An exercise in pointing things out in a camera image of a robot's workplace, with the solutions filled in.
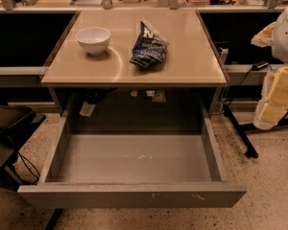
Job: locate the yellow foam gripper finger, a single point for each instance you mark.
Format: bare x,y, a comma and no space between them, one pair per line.
274,99

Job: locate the grey top drawer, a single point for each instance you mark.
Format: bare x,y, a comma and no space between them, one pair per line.
135,153

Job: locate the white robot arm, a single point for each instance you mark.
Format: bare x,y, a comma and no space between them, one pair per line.
275,35

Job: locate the beige top drawer cabinet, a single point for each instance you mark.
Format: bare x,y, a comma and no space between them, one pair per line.
136,68

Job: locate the black power adapter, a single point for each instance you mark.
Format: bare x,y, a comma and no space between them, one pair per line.
260,65

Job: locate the black metal stand leg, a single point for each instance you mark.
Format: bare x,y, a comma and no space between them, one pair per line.
250,151

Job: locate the blue crumpled chip bag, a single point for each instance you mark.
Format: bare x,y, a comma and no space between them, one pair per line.
150,48

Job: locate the white ceramic bowl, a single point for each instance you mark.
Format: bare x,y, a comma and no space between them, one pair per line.
94,40

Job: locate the black chair at left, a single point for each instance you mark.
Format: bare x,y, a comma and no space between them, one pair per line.
17,125

